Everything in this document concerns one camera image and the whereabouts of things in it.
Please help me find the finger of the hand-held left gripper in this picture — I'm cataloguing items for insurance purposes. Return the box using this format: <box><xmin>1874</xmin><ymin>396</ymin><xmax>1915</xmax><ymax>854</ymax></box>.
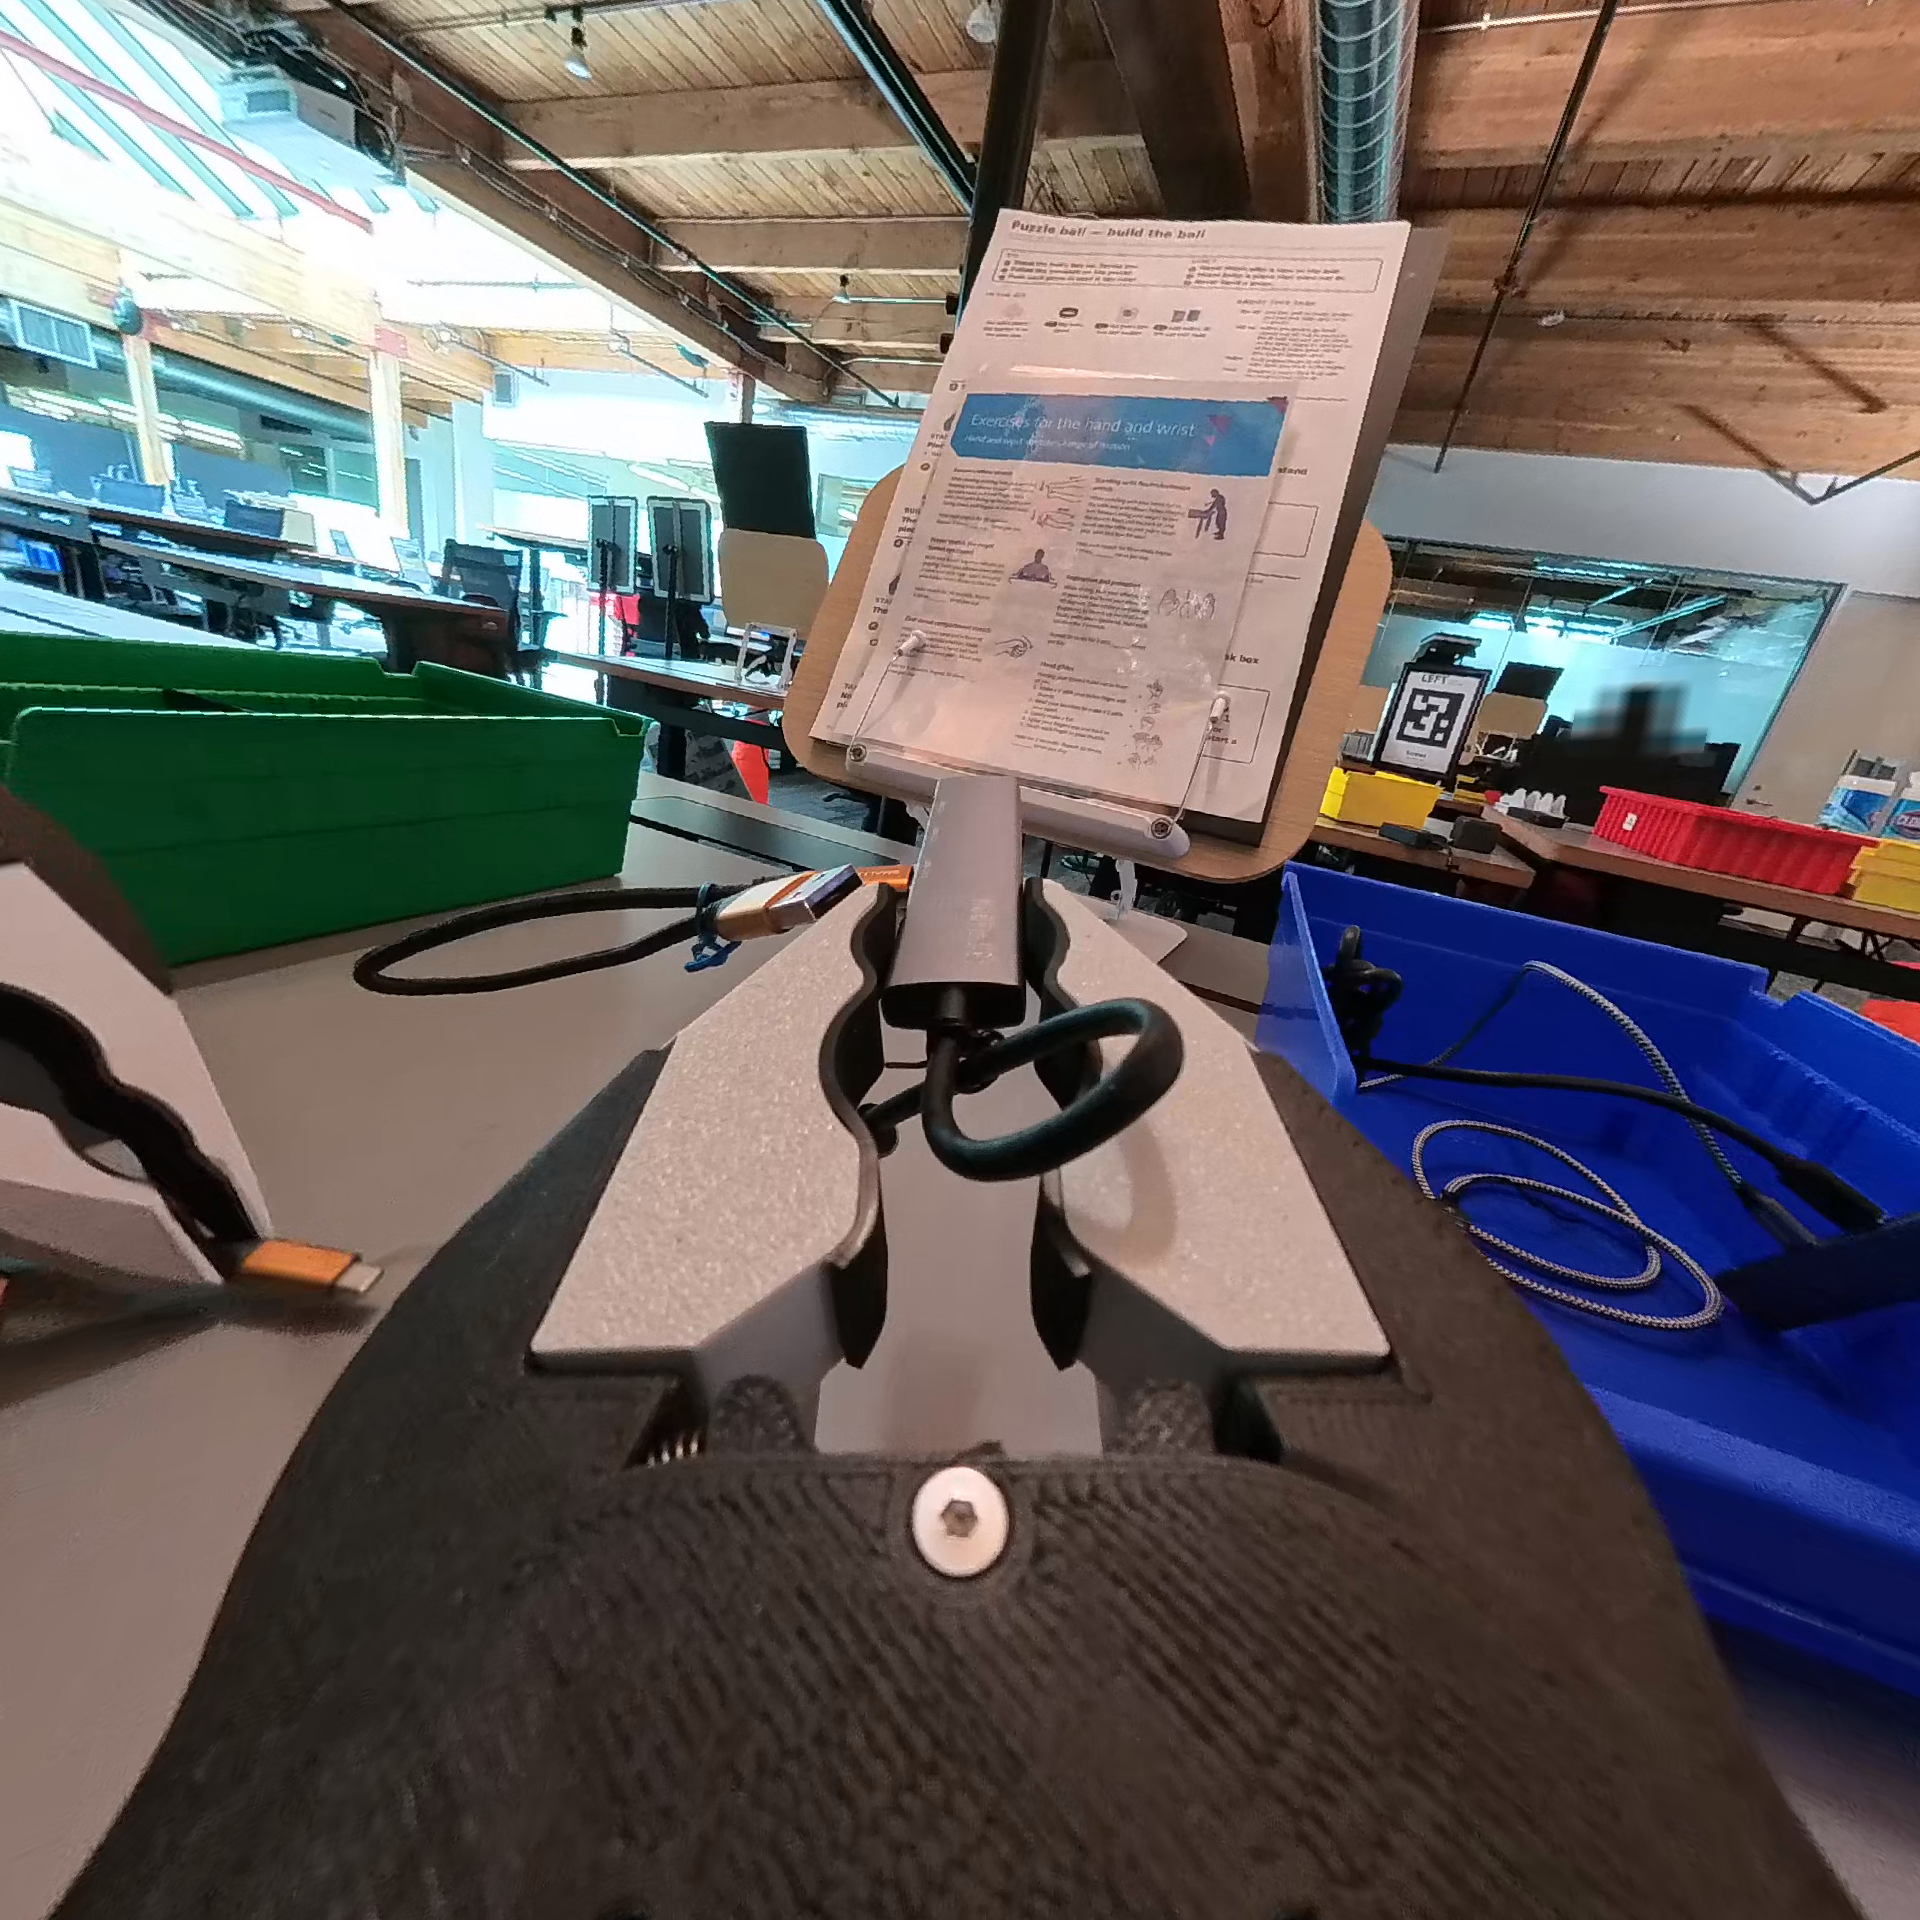
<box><xmin>0</xmin><ymin>1176</ymin><xmax>230</xmax><ymax>1291</ymax></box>
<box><xmin>0</xmin><ymin>862</ymin><xmax>276</xmax><ymax>1284</ymax></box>

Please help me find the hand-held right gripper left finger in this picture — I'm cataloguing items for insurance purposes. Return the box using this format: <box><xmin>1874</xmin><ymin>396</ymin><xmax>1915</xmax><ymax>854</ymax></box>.
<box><xmin>528</xmin><ymin>882</ymin><xmax>902</xmax><ymax>1454</ymax></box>

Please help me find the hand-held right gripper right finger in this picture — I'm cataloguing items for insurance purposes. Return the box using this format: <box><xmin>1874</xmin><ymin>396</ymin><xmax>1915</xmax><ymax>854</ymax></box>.
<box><xmin>1027</xmin><ymin>882</ymin><xmax>1392</xmax><ymax>1454</ymax></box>

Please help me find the black hub cable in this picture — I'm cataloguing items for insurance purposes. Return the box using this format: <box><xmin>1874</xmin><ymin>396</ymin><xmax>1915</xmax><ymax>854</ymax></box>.
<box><xmin>858</xmin><ymin>1002</ymin><xmax>1182</xmax><ymax>1188</ymax></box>

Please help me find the usb-c cable orange plug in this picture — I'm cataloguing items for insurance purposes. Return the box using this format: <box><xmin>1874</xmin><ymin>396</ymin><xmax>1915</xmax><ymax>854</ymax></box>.
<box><xmin>0</xmin><ymin>1236</ymin><xmax>386</xmax><ymax>1351</ymax></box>

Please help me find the green plastic bin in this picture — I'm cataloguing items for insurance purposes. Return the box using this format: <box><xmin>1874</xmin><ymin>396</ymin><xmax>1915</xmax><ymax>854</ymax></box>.
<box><xmin>6</xmin><ymin>702</ymin><xmax>651</xmax><ymax>965</ymax></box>
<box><xmin>0</xmin><ymin>629</ymin><xmax>501</xmax><ymax>721</ymax></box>

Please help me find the grey usb hub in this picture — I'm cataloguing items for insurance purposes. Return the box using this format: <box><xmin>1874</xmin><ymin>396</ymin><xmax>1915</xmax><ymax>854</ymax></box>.
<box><xmin>880</xmin><ymin>773</ymin><xmax>1040</xmax><ymax>1033</ymax></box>

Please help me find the dark wooden office table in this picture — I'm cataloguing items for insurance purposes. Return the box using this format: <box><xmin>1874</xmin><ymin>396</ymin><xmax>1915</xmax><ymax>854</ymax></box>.
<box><xmin>0</xmin><ymin>486</ymin><xmax>513</xmax><ymax>669</ymax></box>

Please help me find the blue plastic bin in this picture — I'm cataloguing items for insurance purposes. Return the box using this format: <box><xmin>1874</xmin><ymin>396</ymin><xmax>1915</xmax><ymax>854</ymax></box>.
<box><xmin>1256</xmin><ymin>862</ymin><xmax>1920</xmax><ymax>1697</ymax></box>

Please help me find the yellow plastic bin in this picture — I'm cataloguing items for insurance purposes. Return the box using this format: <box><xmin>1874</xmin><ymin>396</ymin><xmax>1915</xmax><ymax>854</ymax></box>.
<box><xmin>1320</xmin><ymin>768</ymin><xmax>1443</xmax><ymax>829</ymax></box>

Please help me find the wooden document stand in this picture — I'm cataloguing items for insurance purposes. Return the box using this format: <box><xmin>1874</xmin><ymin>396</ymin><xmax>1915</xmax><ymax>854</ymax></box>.
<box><xmin>780</xmin><ymin>450</ymin><xmax>1390</xmax><ymax>970</ymax></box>

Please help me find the black white marker sign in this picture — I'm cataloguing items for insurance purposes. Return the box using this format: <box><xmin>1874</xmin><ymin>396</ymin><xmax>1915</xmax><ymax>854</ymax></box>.
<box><xmin>1372</xmin><ymin>665</ymin><xmax>1490</xmax><ymax>781</ymax></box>

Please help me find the beige board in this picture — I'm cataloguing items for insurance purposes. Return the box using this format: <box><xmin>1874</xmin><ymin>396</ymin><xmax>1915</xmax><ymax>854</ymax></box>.
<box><xmin>716</xmin><ymin>527</ymin><xmax>830</xmax><ymax>639</ymax></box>

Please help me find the red plastic bin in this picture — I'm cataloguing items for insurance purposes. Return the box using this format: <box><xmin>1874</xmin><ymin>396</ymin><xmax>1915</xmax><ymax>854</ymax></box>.
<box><xmin>1593</xmin><ymin>785</ymin><xmax>1879</xmax><ymax>893</ymax></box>

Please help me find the black upright panel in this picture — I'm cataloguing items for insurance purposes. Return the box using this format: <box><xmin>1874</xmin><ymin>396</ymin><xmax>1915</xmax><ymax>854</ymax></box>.
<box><xmin>704</xmin><ymin>422</ymin><xmax>820</xmax><ymax>542</ymax></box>

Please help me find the white wipes canister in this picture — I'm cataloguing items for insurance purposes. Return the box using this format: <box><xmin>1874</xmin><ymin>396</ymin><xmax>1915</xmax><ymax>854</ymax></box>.
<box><xmin>1822</xmin><ymin>755</ymin><xmax>1920</xmax><ymax>842</ymax></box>

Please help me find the white ceiling unit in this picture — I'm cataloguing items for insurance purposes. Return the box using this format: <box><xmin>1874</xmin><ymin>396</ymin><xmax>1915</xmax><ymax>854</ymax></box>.
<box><xmin>216</xmin><ymin>65</ymin><xmax>362</xmax><ymax>152</ymax></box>

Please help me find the blue header leaflet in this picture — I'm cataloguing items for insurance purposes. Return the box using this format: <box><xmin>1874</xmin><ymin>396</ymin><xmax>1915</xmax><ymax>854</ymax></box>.
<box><xmin>855</xmin><ymin>392</ymin><xmax>1297</xmax><ymax>781</ymax></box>

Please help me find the white instruction sheet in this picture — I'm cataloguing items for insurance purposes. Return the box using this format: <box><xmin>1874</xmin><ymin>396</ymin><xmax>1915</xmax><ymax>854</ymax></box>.
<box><xmin>811</xmin><ymin>210</ymin><xmax>1416</xmax><ymax>823</ymax></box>

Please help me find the black braided cable orange plug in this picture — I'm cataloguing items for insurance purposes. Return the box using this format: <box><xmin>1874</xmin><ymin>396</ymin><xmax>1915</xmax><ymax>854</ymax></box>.
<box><xmin>352</xmin><ymin>862</ymin><xmax>914</xmax><ymax>995</ymax></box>

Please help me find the thin black cable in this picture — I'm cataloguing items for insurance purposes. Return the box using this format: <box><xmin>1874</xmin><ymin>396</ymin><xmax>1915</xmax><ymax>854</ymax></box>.
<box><xmin>1327</xmin><ymin>925</ymin><xmax>1897</xmax><ymax>1250</ymax></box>

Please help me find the grey braided cable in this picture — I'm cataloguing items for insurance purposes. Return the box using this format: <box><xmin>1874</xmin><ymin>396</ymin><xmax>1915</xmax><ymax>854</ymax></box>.
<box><xmin>1410</xmin><ymin>959</ymin><xmax>1729</xmax><ymax>1337</ymax></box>

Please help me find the silver ventilation duct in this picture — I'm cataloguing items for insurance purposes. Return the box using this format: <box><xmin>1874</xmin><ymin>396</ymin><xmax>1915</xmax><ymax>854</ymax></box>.
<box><xmin>1312</xmin><ymin>0</ymin><xmax>1420</xmax><ymax>227</ymax></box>

